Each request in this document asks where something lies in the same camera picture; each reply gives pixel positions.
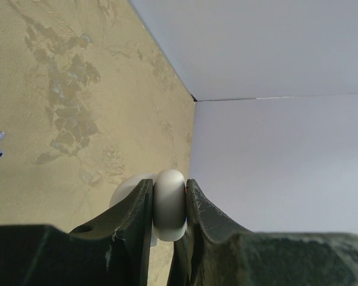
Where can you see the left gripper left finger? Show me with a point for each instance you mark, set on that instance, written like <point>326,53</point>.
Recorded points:
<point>111,249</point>

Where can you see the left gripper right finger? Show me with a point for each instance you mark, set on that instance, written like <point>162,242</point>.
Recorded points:
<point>216,250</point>

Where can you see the white earbud charging case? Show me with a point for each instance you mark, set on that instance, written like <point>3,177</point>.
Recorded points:
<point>169,203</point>

